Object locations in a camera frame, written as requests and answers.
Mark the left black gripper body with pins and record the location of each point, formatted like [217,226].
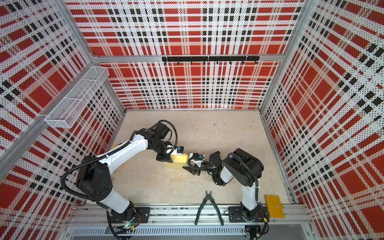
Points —
[161,155]

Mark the black hook rail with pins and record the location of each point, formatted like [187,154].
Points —
[212,59]

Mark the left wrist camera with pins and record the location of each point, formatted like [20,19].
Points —
[179,150]

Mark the yellow card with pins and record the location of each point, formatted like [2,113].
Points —
[275,207]

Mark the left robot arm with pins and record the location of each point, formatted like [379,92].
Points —
[92,179]

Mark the white wire mesh basket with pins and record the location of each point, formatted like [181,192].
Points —
[69,109]

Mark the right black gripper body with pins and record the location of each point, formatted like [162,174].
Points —
[209,169]

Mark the yellow paper box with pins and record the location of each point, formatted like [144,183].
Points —
[178,161]

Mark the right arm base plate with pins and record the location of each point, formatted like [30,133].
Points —
[243,215]

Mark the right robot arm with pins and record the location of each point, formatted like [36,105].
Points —
[238,165]

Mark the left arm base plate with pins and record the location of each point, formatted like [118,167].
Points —
[141,214]

